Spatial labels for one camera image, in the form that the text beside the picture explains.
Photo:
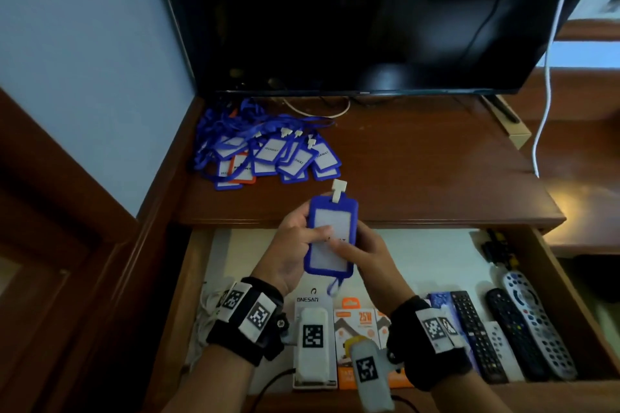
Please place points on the person's left hand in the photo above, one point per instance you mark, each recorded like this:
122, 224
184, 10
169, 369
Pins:
286, 253

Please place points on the black plug adapter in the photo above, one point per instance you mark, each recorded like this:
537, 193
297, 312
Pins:
493, 252

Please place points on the black left wristband with markers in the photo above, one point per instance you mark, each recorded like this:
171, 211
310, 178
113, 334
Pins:
247, 316

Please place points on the pile of blue ID lanyards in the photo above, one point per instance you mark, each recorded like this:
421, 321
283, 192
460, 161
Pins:
271, 151

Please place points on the slim black remote control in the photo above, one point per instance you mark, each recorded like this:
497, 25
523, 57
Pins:
477, 335

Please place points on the person's right hand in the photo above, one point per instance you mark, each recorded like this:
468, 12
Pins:
378, 272

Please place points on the brown wooden side cabinet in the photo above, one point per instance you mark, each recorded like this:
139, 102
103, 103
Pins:
581, 161

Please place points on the small yellow flashlight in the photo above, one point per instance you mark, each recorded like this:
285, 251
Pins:
511, 260

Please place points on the wide black remote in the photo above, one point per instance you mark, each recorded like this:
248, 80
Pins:
516, 330

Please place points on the black cloth bundle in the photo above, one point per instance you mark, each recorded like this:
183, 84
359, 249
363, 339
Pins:
598, 277

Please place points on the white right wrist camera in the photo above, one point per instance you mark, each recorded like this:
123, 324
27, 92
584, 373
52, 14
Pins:
370, 374

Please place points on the small white remote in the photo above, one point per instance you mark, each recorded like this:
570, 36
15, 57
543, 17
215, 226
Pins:
504, 354

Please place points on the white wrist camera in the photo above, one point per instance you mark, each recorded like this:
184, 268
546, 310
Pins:
314, 345
370, 374

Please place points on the black television stand leg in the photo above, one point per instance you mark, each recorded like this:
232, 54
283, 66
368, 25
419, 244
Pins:
504, 110

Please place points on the wooden drawer with white bottom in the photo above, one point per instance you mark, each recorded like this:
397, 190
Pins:
436, 258

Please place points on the black television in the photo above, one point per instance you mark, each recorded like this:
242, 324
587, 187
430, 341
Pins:
363, 16

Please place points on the white charger box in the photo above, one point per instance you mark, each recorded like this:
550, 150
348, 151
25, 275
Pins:
310, 299

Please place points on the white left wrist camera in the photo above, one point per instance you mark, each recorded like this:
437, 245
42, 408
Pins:
314, 345

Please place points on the large white remote control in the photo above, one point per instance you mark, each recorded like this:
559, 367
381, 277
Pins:
537, 320

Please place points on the black wristband with markers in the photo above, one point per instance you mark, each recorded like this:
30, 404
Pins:
247, 316
431, 345

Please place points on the blue badge holder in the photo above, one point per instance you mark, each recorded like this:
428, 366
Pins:
329, 219

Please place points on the black right wristband with markers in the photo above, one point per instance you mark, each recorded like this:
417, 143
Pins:
431, 345

